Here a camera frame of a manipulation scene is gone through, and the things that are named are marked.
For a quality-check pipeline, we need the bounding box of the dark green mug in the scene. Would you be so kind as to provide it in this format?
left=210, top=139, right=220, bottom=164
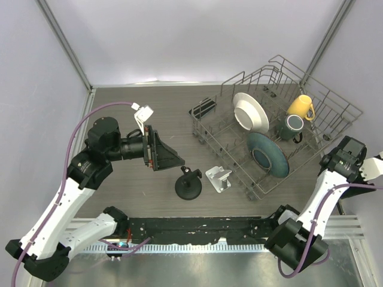
left=276, top=114, right=304, bottom=144

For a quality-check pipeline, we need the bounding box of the black round phone stand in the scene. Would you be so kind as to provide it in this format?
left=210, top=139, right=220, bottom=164
left=175, top=166, right=202, bottom=200

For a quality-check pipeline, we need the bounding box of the slotted cable duct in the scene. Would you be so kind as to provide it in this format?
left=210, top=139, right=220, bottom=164
left=81, top=242, right=269, bottom=256

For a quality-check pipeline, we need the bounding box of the yellow mug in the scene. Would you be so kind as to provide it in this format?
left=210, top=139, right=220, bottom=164
left=287, top=94, right=315, bottom=121

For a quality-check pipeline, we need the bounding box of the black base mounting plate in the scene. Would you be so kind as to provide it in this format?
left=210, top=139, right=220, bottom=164
left=128, top=215, right=278, bottom=245

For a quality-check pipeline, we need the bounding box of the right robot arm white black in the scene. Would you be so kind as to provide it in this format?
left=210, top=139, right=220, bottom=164
left=265, top=136, right=382, bottom=279

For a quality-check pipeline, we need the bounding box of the silver phone stand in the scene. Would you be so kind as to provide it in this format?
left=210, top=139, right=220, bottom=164
left=205, top=166, right=232, bottom=193

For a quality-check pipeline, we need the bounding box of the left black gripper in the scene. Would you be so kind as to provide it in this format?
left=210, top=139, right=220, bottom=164
left=106, top=124, right=185, bottom=170

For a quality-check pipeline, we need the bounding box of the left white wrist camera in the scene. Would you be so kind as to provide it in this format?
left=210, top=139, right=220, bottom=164
left=132, top=103, right=154, bottom=132

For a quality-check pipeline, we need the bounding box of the white plate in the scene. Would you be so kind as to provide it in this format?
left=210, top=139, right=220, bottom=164
left=233, top=92, right=269, bottom=133

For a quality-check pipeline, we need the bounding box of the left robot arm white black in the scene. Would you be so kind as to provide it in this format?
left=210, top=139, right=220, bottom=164
left=5, top=117, right=185, bottom=282

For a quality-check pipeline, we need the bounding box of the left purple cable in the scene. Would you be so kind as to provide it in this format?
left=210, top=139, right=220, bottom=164
left=10, top=100, right=140, bottom=287

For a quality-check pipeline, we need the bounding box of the blue ceramic plate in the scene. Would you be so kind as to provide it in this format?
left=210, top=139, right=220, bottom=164
left=247, top=132, right=290, bottom=178

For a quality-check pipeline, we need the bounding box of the grey wire dish rack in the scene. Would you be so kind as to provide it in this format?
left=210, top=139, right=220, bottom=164
left=189, top=55, right=362, bottom=200

